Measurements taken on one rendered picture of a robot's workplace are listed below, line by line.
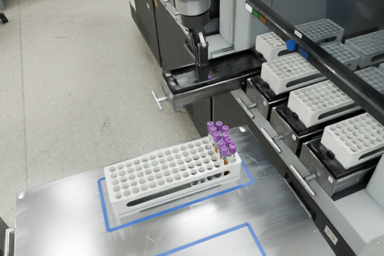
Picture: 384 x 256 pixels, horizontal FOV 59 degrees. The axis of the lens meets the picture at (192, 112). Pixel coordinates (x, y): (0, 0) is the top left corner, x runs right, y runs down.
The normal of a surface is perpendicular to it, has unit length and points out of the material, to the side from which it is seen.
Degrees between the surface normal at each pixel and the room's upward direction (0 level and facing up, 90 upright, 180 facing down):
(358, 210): 0
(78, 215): 0
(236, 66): 0
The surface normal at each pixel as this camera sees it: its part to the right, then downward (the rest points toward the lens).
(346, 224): -0.93, 0.28
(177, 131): -0.04, -0.73
